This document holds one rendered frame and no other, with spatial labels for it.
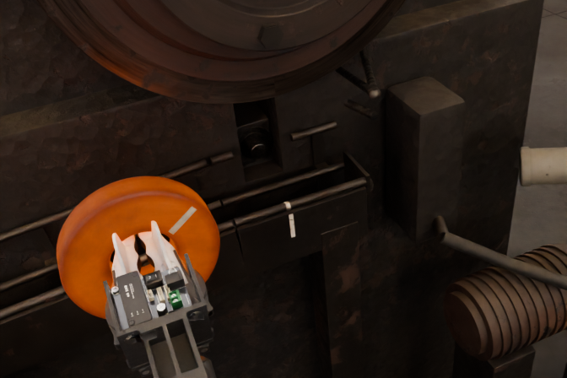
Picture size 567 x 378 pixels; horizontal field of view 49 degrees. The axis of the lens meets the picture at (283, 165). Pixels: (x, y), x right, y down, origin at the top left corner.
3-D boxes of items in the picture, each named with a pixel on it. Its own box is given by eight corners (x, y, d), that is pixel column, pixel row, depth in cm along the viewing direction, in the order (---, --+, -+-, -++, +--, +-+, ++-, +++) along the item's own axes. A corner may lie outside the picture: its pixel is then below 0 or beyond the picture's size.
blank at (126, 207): (143, 320, 69) (150, 341, 67) (22, 264, 60) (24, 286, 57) (239, 220, 68) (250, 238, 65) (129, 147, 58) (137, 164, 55)
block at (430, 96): (380, 210, 105) (380, 83, 91) (422, 196, 107) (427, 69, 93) (414, 248, 97) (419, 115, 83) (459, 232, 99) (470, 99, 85)
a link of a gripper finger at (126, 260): (123, 192, 58) (147, 272, 52) (135, 230, 62) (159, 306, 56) (89, 202, 57) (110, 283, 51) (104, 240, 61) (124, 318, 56)
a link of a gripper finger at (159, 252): (155, 182, 59) (183, 259, 53) (164, 220, 63) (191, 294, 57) (122, 192, 58) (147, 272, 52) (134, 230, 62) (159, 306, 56)
